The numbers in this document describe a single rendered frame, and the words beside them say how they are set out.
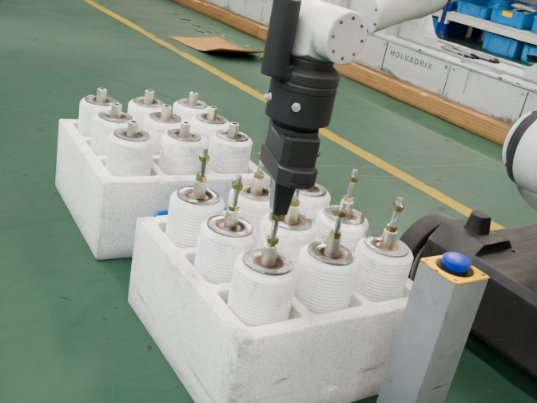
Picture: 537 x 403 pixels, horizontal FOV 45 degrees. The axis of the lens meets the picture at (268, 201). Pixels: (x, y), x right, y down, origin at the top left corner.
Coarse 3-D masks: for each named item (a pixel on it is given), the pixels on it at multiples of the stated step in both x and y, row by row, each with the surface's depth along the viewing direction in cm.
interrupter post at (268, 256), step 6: (264, 246) 95; (270, 246) 94; (276, 246) 95; (264, 252) 95; (270, 252) 94; (276, 252) 95; (264, 258) 95; (270, 258) 95; (264, 264) 95; (270, 264) 95
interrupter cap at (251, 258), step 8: (256, 248) 99; (248, 256) 96; (256, 256) 97; (280, 256) 98; (248, 264) 94; (256, 264) 95; (280, 264) 96; (288, 264) 96; (264, 272) 93; (272, 272) 93; (280, 272) 93; (288, 272) 94
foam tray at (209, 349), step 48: (144, 240) 116; (144, 288) 117; (192, 288) 101; (192, 336) 102; (240, 336) 90; (288, 336) 94; (336, 336) 100; (384, 336) 106; (192, 384) 103; (240, 384) 93; (288, 384) 99; (336, 384) 105
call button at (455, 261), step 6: (450, 252) 92; (444, 258) 90; (450, 258) 90; (456, 258) 90; (462, 258) 91; (468, 258) 91; (444, 264) 91; (450, 264) 90; (456, 264) 89; (462, 264) 89; (468, 264) 90; (456, 270) 90; (462, 270) 90
